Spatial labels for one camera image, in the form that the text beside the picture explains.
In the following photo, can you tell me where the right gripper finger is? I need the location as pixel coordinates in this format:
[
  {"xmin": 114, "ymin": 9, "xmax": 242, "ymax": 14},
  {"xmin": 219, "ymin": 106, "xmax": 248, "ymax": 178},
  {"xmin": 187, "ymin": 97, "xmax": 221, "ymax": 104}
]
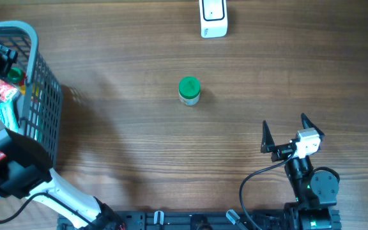
[
  {"xmin": 301, "ymin": 113, "xmax": 325, "ymax": 138},
  {"xmin": 261, "ymin": 120, "xmax": 275, "ymax": 153}
]

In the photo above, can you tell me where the red sauce bottle green cap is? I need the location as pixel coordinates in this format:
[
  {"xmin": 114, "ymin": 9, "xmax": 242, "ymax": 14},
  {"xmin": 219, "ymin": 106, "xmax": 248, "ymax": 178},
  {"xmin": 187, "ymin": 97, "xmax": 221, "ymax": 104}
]
[{"xmin": 7, "ymin": 67, "xmax": 26, "ymax": 95}]

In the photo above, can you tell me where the red white small packet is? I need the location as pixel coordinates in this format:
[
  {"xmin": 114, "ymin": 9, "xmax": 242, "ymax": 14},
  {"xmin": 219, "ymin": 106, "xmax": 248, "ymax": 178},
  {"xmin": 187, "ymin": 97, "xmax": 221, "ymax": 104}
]
[{"xmin": 0, "ymin": 79, "xmax": 20, "ymax": 102}]

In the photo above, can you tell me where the teal tissue pack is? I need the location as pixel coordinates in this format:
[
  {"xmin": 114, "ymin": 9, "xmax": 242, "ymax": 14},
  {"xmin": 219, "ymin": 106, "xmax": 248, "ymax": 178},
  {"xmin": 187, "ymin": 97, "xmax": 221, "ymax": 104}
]
[{"xmin": 0, "ymin": 100, "xmax": 19, "ymax": 132}]

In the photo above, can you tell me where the green lid jar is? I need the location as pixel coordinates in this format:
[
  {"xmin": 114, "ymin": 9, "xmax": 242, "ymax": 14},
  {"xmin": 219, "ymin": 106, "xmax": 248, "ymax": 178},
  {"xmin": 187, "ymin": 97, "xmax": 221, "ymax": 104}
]
[{"xmin": 178, "ymin": 76, "xmax": 201, "ymax": 106}]

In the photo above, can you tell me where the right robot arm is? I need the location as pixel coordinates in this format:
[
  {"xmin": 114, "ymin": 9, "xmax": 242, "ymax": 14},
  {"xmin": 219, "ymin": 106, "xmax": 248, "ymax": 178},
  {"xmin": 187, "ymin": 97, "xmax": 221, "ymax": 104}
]
[{"xmin": 261, "ymin": 114, "xmax": 342, "ymax": 230}]

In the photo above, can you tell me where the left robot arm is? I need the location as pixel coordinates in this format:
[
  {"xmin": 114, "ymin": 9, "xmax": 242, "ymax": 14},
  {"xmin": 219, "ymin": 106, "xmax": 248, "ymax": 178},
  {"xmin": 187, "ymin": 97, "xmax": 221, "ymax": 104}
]
[{"xmin": 0, "ymin": 42, "xmax": 125, "ymax": 229}]

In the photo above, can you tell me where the white barcode scanner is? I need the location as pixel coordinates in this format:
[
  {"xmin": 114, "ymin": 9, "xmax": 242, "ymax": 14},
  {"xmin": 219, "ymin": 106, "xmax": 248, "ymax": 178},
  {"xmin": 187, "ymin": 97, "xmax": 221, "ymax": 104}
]
[{"xmin": 199, "ymin": 0, "xmax": 228, "ymax": 38}]

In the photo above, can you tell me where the grey plastic mesh basket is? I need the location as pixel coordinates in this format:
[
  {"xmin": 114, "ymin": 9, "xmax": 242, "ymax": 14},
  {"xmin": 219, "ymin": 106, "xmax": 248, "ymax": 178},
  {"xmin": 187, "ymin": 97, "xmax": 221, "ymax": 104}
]
[{"xmin": 0, "ymin": 20, "xmax": 64, "ymax": 204}]

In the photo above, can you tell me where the right black cable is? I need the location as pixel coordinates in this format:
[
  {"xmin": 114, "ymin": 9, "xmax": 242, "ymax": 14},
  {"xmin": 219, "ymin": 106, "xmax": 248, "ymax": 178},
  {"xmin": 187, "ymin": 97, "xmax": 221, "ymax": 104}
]
[{"xmin": 238, "ymin": 153, "xmax": 295, "ymax": 230}]

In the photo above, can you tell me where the black cable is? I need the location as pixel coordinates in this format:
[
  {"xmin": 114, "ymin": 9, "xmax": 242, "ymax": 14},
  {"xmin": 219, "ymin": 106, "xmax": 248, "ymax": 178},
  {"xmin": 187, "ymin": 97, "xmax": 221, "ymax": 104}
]
[
  {"xmin": 0, "ymin": 191, "xmax": 89, "ymax": 230},
  {"xmin": 238, "ymin": 153, "xmax": 295, "ymax": 230}
]

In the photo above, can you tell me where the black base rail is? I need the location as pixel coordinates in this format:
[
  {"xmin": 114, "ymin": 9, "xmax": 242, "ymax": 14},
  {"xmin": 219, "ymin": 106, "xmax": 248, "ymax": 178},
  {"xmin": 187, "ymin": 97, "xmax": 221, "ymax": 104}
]
[{"xmin": 57, "ymin": 209, "xmax": 342, "ymax": 230}]

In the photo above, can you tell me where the left black cable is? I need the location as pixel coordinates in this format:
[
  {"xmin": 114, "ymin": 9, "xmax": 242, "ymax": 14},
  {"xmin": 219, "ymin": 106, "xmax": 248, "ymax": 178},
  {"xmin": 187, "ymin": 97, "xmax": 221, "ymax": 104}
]
[{"xmin": 0, "ymin": 191, "xmax": 89, "ymax": 230}]

